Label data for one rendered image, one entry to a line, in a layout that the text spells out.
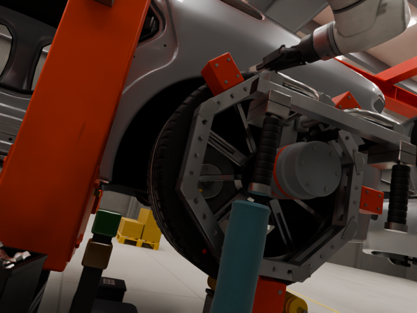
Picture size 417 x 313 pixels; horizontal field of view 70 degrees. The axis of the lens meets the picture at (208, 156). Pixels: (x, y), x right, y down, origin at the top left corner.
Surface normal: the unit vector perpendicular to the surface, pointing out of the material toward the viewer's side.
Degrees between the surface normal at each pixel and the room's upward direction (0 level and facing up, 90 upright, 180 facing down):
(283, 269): 90
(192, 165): 90
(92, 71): 90
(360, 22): 143
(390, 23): 139
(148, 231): 90
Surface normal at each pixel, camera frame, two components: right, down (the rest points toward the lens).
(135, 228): 0.36, -0.12
